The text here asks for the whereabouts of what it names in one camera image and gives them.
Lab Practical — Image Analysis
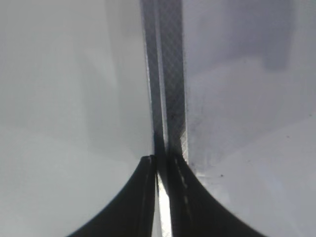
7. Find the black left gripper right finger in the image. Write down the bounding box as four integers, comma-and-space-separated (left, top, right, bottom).
166, 154, 262, 237

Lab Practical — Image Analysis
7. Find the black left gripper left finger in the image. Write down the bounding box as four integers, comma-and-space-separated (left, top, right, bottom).
70, 156, 157, 237

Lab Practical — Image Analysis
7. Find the white whiteboard with grey frame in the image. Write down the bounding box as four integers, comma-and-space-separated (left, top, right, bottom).
140, 0, 316, 237

